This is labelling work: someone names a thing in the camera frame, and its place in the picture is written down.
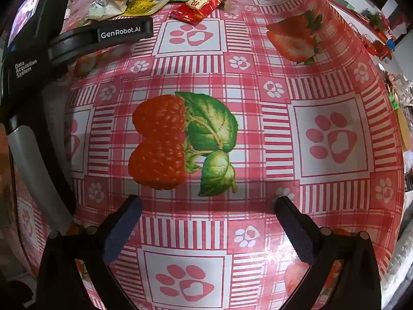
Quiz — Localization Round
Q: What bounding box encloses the pile of assorted packets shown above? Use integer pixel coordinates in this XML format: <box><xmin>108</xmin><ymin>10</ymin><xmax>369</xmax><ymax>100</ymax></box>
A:
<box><xmin>384</xmin><ymin>69</ymin><xmax>413</xmax><ymax>154</ymax></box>

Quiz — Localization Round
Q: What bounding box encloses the white snack packet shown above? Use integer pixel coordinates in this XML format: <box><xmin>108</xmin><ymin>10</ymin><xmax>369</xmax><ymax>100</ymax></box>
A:
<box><xmin>87</xmin><ymin>0</ymin><xmax>139</xmax><ymax>20</ymax></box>

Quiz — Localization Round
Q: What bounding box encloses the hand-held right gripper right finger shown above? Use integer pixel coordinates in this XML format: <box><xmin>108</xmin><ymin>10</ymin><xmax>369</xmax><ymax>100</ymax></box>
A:
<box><xmin>274</xmin><ymin>195</ymin><xmax>383</xmax><ymax>310</ymax></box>

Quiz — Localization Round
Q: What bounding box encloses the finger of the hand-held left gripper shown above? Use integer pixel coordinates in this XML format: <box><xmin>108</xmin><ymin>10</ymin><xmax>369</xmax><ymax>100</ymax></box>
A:
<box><xmin>48</xmin><ymin>18</ymin><xmax>154</xmax><ymax>68</ymax></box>

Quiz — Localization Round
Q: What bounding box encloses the red packet with cream label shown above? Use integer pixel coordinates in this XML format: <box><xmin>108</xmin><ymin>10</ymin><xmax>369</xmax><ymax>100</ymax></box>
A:
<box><xmin>170</xmin><ymin>0</ymin><xmax>226</xmax><ymax>23</ymax></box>

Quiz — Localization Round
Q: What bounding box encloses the cluttered shelf of goods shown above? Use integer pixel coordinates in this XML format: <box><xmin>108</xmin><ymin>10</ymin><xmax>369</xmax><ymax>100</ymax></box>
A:
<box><xmin>353</xmin><ymin>6</ymin><xmax>408</xmax><ymax>60</ymax></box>

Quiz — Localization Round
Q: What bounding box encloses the pink checked fruit-print tablecloth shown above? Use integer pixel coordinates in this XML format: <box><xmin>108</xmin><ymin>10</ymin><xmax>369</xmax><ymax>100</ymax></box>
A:
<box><xmin>13</xmin><ymin>0</ymin><xmax>407</xmax><ymax>310</ymax></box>

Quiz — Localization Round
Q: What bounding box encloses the yellow snack packet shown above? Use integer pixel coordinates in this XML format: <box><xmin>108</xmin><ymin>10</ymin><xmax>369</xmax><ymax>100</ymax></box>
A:
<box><xmin>124</xmin><ymin>0</ymin><xmax>175</xmax><ymax>16</ymax></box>

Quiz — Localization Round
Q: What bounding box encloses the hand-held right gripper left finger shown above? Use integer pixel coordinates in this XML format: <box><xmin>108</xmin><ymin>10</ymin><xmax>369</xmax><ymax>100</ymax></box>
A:
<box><xmin>34</xmin><ymin>195</ymin><xmax>142</xmax><ymax>310</ymax></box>

